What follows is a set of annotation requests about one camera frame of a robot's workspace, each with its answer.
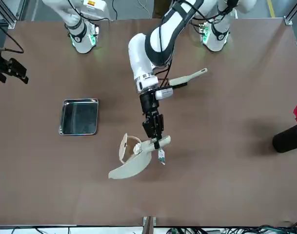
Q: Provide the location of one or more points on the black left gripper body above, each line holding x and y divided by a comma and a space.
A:
149, 103

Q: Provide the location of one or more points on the white paper scrap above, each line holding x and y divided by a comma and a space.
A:
138, 148

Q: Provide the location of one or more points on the beige plastic dustpan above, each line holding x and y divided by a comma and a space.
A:
133, 168

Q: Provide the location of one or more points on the rectangular metal tray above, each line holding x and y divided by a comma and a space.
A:
78, 117

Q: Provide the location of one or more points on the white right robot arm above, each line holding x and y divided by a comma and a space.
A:
81, 34

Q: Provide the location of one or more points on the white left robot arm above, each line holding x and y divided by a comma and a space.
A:
148, 53

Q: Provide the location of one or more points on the white paper tag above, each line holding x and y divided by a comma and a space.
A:
162, 157

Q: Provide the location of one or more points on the small white lidded bin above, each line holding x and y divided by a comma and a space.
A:
122, 148

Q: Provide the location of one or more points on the beige hand brush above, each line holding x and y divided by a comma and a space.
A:
187, 78

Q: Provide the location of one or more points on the white power box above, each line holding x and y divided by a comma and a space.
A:
94, 5

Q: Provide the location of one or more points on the black cylindrical vase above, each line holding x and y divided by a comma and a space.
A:
287, 140

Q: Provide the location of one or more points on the aluminium frame post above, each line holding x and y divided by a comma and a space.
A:
149, 224
9, 12
293, 13

